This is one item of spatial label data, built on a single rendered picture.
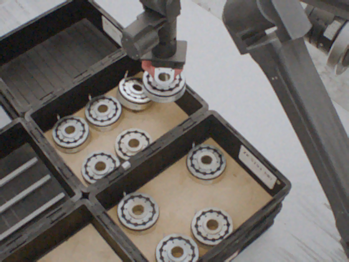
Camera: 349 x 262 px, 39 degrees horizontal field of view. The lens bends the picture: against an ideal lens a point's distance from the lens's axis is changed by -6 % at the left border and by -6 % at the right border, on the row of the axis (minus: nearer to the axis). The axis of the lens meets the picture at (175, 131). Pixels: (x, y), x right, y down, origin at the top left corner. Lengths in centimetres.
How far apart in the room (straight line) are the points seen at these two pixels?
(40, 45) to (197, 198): 71
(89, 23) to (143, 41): 67
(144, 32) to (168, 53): 11
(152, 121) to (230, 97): 33
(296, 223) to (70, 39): 89
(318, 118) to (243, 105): 100
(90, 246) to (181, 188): 28
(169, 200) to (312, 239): 42
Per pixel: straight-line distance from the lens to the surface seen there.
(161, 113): 144
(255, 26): 63
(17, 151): 143
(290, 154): 157
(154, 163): 129
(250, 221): 119
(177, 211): 129
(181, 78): 125
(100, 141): 140
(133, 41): 103
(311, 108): 65
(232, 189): 133
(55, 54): 162
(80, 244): 127
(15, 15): 198
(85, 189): 122
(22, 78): 158
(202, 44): 179
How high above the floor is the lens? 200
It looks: 56 degrees down
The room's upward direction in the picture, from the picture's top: 2 degrees clockwise
